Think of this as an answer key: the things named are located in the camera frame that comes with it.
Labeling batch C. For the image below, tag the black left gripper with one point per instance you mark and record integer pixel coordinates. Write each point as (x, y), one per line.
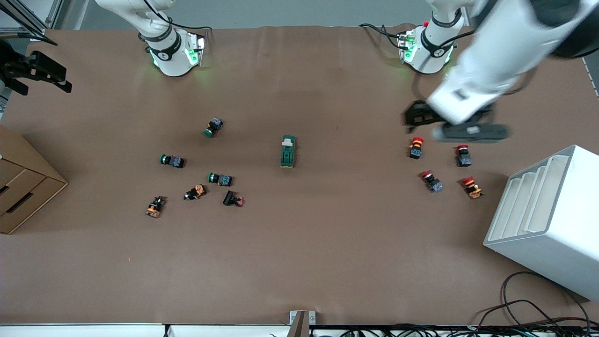
(420, 114)

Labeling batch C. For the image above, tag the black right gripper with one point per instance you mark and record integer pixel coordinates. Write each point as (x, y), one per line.
(21, 69)

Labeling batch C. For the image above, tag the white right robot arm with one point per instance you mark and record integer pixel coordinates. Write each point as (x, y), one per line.
(171, 61)

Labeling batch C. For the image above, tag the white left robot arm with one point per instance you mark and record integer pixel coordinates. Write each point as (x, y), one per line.
(496, 51)

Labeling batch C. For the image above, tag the red emergency button orange block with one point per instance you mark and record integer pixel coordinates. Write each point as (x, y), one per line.
(416, 149)
(471, 187)

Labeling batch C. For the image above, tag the red emergency button grey block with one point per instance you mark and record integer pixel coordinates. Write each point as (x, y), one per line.
(433, 182)
(463, 158)

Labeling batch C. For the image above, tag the brown cardboard box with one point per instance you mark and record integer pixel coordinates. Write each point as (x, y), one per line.
(23, 187)

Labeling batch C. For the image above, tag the white slotted rack box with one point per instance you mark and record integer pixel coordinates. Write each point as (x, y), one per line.
(561, 234)

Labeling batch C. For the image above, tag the aluminium frame post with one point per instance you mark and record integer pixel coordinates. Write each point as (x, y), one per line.
(37, 33)

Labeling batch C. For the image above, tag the green push button switch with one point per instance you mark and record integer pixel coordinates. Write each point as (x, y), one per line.
(221, 179)
(214, 125)
(174, 161)

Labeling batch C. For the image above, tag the black selector switch orange block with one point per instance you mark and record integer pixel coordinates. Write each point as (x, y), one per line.
(155, 207)
(196, 191)

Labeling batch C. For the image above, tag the black switch with red end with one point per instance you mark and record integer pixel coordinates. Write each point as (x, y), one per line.
(230, 198)

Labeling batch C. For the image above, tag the grey metal bracket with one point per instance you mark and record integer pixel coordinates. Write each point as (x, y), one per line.
(302, 323)

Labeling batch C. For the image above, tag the white table edge rail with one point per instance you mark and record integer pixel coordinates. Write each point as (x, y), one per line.
(93, 331)

